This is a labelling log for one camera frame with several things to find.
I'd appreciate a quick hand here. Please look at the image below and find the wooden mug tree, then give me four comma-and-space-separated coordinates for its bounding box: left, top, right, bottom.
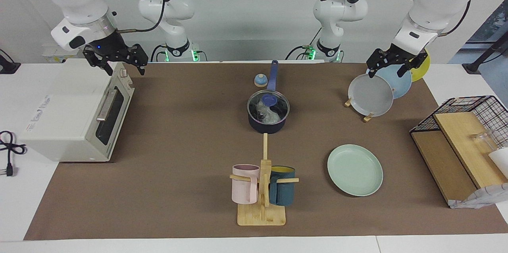
229, 133, 299, 226

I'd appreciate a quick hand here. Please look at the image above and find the wooden plate rack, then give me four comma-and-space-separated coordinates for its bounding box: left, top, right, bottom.
344, 96, 374, 122

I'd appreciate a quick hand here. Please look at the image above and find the white toaster oven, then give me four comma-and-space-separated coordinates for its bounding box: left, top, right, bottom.
19, 58, 135, 162

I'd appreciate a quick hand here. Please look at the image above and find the grey patterned cloth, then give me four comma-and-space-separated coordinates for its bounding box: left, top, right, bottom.
449, 183, 508, 209

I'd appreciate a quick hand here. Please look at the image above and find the yellow plate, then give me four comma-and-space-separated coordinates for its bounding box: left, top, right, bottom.
411, 48, 431, 83

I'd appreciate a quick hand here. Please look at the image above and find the black clamp mount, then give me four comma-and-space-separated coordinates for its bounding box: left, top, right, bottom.
0, 49, 21, 75

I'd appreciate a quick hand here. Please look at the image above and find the black wire basket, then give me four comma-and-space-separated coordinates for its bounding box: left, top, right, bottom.
410, 95, 508, 150

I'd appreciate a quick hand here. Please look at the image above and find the light blue plate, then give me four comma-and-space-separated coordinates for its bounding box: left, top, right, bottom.
366, 64, 412, 99

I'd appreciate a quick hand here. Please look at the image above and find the white power strip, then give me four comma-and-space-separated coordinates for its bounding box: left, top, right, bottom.
43, 44, 86, 64

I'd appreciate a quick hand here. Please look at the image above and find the grey plate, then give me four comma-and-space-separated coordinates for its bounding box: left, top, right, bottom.
348, 73, 394, 117

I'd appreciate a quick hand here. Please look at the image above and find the mint green plate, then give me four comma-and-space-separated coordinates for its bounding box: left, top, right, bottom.
327, 144, 384, 197

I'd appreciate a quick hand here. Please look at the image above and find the white cup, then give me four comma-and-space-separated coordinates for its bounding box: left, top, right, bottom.
488, 148, 508, 178

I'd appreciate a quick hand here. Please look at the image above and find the dark brown wooden board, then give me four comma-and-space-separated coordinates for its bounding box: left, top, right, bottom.
411, 131, 478, 206

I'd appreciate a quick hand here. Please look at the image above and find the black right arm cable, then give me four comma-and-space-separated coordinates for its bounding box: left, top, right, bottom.
113, 0, 167, 33

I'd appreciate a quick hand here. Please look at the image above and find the dark blue saucepan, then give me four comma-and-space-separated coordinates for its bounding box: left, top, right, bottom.
247, 60, 290, 134

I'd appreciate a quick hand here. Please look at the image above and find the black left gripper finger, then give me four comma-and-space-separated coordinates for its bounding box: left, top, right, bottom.
366, 50, 388, 79
396, 54, 429, 78

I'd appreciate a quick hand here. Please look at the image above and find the clear glass cup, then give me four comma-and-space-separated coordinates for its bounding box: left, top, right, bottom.
470, 130, 498, 154

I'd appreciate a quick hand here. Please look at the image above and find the brown table mat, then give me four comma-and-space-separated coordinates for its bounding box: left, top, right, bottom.
24, 62, 508, 241

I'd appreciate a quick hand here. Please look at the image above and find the black power cable with plug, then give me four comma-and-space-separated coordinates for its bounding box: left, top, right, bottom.
0, 131, 27, 177

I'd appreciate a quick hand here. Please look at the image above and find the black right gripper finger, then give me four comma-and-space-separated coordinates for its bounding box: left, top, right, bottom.
126, 44, 149, 76
83, 46, 114, 76

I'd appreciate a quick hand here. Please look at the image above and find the dark teal mug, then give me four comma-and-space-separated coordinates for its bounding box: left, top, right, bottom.
269, 166, 296, 206

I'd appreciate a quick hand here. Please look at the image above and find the pink mug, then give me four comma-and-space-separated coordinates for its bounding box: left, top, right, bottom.
232, 164, 260, 205

